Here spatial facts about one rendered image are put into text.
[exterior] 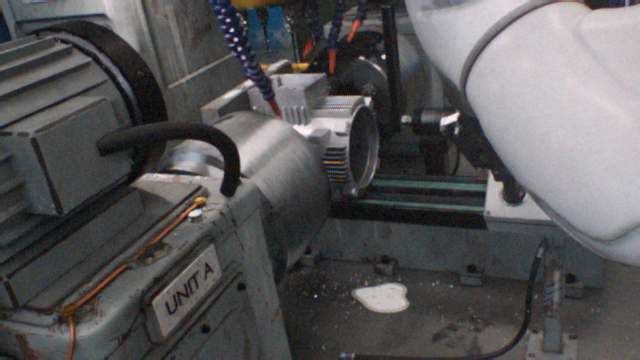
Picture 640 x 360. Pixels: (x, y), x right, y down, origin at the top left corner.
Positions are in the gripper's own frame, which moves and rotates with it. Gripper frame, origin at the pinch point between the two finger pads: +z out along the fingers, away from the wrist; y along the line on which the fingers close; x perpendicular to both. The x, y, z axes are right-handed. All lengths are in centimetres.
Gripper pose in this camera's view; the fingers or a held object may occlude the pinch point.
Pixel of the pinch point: (511, 177)
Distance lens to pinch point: 77.0
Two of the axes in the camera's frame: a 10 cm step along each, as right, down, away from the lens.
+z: 3.5, 4.4, 8.3
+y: -9.1, -0.4, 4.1
